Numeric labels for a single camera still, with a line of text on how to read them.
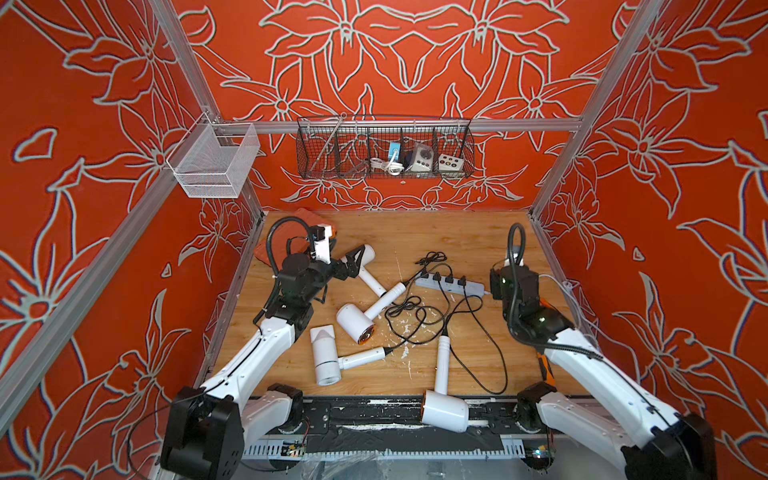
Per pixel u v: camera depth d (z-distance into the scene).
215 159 0.94
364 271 0.98
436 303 0.94
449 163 0.94
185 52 0.76
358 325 0.83
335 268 0.68
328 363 0.76
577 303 0.96
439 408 0.70
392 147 0.83
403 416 0.74
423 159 0.91
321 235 0.65
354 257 0.69
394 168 0.86
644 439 0.40
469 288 0.92
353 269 0.70
